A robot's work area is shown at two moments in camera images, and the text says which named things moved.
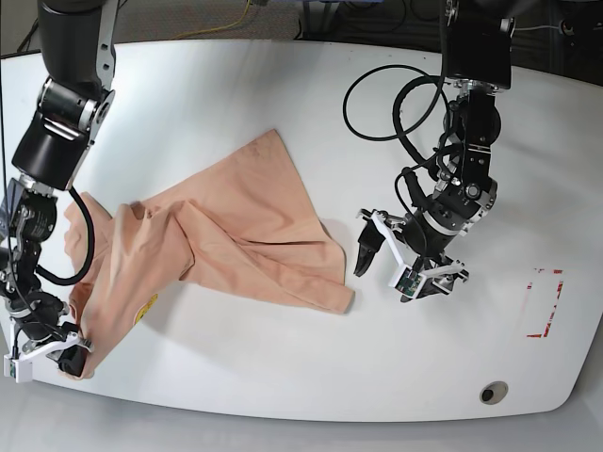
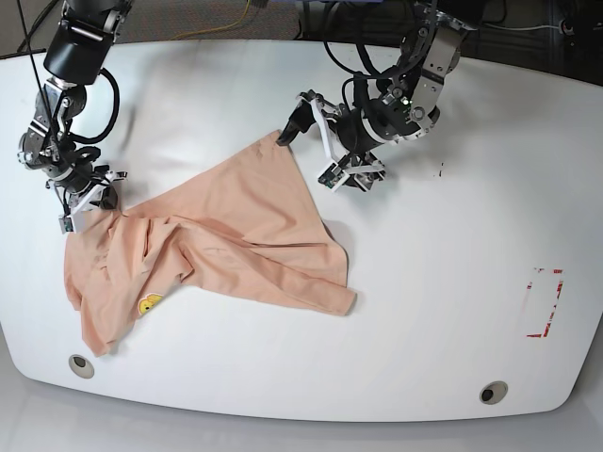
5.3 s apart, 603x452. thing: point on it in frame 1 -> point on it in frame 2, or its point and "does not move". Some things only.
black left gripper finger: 73,360 -> 109,199
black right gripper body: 426,236 -> 354,134
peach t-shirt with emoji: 252,221 does not move
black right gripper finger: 428,289 -> 363,180
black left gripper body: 39,314 -> 80,177
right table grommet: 494,393 does not move
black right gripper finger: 369,240 -> 301,119
